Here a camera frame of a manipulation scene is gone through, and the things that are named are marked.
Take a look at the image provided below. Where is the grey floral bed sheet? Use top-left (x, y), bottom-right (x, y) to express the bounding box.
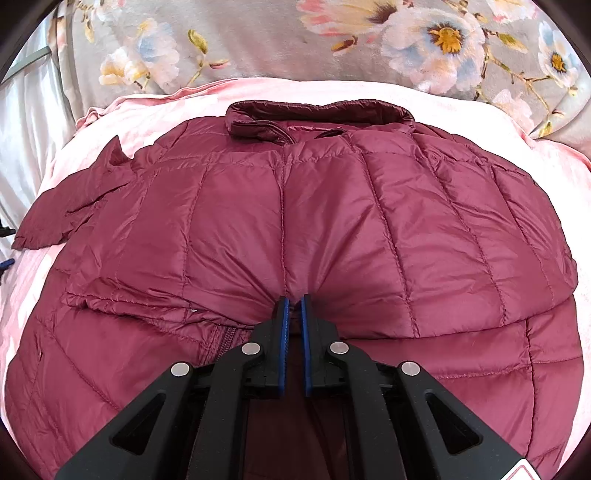
top-left (51, 0), bottom-right (591, 144)

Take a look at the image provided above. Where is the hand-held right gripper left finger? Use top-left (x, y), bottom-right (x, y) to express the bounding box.
top-left (54, 296), bottom-right (291, 480)

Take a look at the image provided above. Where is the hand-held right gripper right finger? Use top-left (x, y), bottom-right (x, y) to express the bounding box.
top-left (300, 294), bottom-right (537, 480)

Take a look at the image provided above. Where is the pink printed fleece blanket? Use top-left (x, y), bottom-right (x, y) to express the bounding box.
top-left (0, 78), bottom-right (591, 416)

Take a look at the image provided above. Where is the maroon quilted puffer jacket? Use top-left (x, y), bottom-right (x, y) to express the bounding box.
top-left (4, 99), bottom-right (583, 480)

